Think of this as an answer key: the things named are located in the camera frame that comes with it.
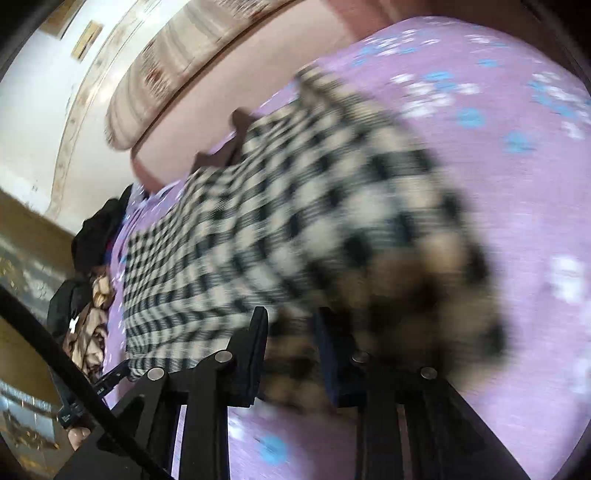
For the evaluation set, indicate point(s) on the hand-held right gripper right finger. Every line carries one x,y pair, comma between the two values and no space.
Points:
337,364

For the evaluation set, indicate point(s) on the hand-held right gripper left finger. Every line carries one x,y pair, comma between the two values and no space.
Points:
256,350

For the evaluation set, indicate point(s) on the black and cream checked coat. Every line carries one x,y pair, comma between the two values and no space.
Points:
277,207

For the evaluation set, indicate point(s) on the pile of black clothes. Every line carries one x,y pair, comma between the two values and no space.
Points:
92,240

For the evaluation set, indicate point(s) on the person's left hand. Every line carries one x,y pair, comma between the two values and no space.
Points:
78,436

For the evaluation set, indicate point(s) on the beige patterned cloth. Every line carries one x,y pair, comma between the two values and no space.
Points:
92,323

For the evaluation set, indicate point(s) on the purple floral bed sheet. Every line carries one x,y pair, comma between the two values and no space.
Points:
508,207

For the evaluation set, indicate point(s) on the pink padded headboard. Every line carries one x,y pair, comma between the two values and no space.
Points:
286,55

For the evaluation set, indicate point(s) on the striped beige pillow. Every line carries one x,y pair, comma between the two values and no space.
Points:
175,64

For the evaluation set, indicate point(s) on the framed wall picture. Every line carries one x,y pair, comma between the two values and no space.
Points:
60,16
87,39

